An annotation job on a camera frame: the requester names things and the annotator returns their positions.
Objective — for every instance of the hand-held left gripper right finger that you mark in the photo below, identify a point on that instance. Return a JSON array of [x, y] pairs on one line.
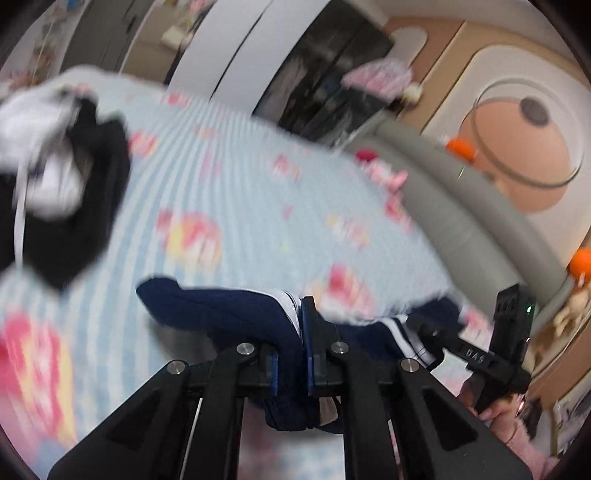
[[310, 369]]

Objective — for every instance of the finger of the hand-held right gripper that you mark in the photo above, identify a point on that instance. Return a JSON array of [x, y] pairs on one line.
[[429, 330]]

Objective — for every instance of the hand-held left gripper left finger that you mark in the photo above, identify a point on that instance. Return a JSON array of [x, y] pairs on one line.
[[274, 376]]

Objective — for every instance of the navy pants with white stripes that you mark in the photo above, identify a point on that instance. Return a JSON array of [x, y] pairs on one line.
[[221, 309]]

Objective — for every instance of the black and white clothes pile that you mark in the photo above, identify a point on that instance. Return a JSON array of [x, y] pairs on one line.
[[99, 194]]

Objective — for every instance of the person's right hand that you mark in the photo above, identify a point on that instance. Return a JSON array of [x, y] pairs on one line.
[[497, 410]]

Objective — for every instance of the beige doll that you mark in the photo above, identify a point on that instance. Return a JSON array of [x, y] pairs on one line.
[[570, 314]]

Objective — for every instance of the orange ball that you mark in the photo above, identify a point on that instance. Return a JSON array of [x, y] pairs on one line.
[[461, 148], [581, 263]]

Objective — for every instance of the grey padded headboard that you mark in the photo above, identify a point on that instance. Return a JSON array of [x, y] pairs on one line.
[[443, 184]]

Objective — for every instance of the pink plush toy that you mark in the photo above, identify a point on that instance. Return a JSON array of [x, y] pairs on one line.
[[392, 182]]

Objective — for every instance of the round ceiling lamp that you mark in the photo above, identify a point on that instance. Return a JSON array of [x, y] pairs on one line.
[[531, 138]]

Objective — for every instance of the red plush toy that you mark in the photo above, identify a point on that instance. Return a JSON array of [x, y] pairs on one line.
[[367, 154]]

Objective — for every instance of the blue checked printed blanket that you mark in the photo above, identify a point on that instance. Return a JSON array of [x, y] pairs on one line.
[[258, 184]]

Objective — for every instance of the small cream toy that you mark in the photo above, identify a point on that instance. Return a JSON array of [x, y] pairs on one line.
[[411, 94]]

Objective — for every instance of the pink frilly cloth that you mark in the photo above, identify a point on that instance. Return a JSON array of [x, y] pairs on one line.
[[378, 76]]

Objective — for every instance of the dark glass wardrobe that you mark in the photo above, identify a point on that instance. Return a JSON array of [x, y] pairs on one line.
[[323, 74]]

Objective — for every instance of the white wardrobe door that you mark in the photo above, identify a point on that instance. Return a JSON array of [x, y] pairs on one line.
[[231, 46]]

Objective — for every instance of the white garment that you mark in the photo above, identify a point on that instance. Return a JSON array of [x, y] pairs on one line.
[[41, 120]]

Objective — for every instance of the white bag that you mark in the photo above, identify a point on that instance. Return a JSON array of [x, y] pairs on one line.
[[175, 36]]

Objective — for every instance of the grey door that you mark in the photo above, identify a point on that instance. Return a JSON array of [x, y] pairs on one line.
[[106, 32]]

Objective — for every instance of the white toy shelf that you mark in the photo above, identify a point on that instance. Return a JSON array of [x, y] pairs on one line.
[[41, 46]]

